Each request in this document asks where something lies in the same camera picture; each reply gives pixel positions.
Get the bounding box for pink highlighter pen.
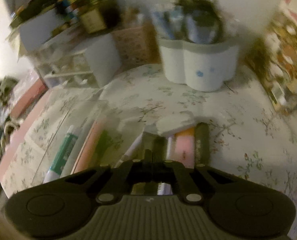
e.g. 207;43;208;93
71;118;106;174

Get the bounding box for white desktop drawer organizer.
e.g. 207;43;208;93
34;34;121;88

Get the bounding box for white storage box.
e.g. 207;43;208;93
19;9;65;51

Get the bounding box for white flower-shaped pen holder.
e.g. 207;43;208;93
152;3;240;93

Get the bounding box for black marker pen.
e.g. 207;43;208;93
194;122;210;165

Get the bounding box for floral tablecloth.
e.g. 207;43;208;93
0;64;297;239

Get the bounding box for green white glue stick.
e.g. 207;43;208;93
43;125;80;184

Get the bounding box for orange cap highlighter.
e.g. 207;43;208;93
166;127;195;168

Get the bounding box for stack of cartoon books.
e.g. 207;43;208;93
246;0;297;115

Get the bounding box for clear plastic drawer tray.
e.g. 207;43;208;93
26;101;144;186

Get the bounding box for pink book stack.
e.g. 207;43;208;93
10;79;48;119

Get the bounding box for pink perforated pen cup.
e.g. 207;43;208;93
111;23;161;71

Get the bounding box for colourful rubik cube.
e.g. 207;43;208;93
56;0;78;25

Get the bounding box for green cap highlighter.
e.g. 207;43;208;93
93;130;116;166

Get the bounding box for potted green plant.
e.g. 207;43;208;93
77;0;121;34

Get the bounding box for dark lead refill case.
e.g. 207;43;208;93
145;136;167;196

